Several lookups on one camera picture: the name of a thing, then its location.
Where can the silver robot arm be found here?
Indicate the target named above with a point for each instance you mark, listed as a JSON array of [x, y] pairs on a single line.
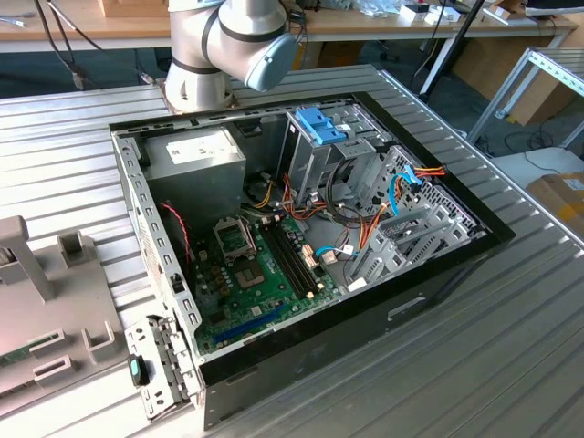
[[237, 36]]

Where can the grey metal disk bay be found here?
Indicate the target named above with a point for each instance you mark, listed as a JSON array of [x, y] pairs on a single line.
[[388, 260]]

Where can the black RAM slot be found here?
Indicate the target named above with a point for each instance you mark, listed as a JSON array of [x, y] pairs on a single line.
[[287, 264], [299, 260]]

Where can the grey drive cage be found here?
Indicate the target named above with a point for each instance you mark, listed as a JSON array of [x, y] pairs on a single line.
[[315, 169]]

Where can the CPU socket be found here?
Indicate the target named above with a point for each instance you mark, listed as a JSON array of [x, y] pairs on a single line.
[[233, 239]]

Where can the square chipset chip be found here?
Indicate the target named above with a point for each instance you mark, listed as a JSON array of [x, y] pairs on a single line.
[[249, 277]]

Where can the green motherboard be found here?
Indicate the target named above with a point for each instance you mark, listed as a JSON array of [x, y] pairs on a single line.
[[274, 296]]

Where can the blue plastic drive latch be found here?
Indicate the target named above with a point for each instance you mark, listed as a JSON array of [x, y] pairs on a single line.
[[333, 133], [312, 117]]

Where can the grey power supply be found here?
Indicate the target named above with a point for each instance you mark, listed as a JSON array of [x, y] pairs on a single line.
[[196, 182]]

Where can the blue expansion slot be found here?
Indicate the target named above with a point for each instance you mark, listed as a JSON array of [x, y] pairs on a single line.
[[248, 325]]

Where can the black open PC case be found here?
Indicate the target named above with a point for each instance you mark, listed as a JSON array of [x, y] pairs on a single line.
[[365, 328]]

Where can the small white box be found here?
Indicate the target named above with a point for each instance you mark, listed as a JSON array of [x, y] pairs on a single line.
[[420, 13]]

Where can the grey parts rack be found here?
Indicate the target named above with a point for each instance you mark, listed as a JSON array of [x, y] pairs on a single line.
[[59, 292]]

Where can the large brown cardboard box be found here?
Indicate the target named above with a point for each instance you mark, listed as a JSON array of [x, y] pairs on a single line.
[[483, 59]]

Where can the wooden desk with wrench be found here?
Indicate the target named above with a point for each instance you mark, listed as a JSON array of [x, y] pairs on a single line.
[[114, 27]]

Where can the white flat panel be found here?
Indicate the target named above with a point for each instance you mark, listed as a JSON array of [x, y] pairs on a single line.
[[547, 159]]

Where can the wooden box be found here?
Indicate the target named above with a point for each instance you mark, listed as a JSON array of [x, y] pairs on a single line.
[[132, 8]]

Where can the black stand pole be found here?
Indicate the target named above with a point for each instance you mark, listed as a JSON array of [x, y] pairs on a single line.
[[469, 17]]

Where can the cardboard box with yellow tape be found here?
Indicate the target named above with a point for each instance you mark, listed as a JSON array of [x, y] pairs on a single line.
[[561, 201]]

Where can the long wooden desk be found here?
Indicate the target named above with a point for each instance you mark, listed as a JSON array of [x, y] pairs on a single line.
[[502, 28]]

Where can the green RAM stick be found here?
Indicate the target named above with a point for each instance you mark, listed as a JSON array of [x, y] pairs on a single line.
[[18, 356]]

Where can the square brown base plate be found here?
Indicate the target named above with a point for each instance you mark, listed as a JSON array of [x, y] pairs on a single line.
[[160, 89]]

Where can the grey metal shelf frame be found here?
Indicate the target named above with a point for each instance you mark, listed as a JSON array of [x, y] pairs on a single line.
[[561, 68]]

